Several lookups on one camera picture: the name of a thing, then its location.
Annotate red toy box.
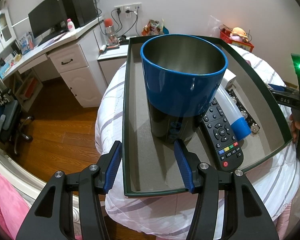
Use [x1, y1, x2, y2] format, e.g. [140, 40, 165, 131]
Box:
[219, 28, 254, 52]

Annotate pink white bottle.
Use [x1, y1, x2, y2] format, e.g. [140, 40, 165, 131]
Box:
[67, 18, 76, 31]

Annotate person's hand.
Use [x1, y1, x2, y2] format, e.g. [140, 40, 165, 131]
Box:
[289, 114, 300, 142]

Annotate white desk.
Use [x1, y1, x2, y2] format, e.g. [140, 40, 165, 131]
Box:
[3, 16, 108, 108]

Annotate pink black storage box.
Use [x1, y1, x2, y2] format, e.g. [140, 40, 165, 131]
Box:
[122, 35, 294, 198]

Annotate black computer monitor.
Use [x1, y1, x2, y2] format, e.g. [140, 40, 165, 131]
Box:
[28, 0, 68, 43]

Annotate snack bags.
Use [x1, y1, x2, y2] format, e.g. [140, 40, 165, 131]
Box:
[141, 19, 170, 36]

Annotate red cap water bottle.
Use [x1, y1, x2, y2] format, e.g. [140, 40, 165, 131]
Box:
[104, 18, 119, 46]

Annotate blue steel cup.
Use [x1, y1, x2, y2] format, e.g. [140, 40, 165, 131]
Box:
[140, 34, 228, 144]

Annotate white bedside table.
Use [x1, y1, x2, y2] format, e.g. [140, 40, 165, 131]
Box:
[97, 38, 129, 85]

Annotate pink blanket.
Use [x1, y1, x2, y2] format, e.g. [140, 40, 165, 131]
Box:
[0, 174, 29, 239]

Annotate clear plastic bag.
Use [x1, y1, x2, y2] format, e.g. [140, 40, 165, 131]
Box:
[207, 15, 225, 38]

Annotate orange plush toy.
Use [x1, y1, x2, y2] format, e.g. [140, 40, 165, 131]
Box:
[230, 27, 249, 43]

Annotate white glass-door cabinet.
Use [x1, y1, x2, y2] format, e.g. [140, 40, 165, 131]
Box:
[0, 7, 16, 54]

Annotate wall power socket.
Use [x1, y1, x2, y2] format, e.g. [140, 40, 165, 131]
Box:
[114, 2, 142, 14]

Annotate white quilted bed cover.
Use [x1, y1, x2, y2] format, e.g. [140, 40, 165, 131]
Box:
[95, 43, 300, 235]

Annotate black remote control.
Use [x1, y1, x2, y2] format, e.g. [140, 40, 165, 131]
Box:
[199, 99, 243, 172]

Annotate white power adapter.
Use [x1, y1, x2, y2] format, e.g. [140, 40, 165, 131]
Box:
[221, 69, 236, 89]

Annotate office chair with clothes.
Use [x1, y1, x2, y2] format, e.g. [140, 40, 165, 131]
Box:
[0, 88, 35, 156]

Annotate black computer tower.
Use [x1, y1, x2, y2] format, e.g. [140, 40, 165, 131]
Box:
[61, 0, 97, 29]

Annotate translucent tube blue cap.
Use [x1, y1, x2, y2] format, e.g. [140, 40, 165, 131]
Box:
[215, 85, 251, 141]

